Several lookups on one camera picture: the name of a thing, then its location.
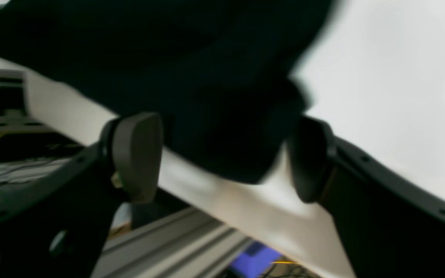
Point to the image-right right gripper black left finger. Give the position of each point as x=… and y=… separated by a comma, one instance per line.
x=57, y=226

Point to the aluminium extrusion frame rail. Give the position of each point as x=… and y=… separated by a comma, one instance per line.
x=187, y=244

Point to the black t-shirt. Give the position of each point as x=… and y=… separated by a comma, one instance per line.
x=217, y=71

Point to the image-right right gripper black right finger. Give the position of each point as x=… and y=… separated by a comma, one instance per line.
x=388, y=227

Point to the blue object on floor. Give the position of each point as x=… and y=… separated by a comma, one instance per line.
x=253, y=261

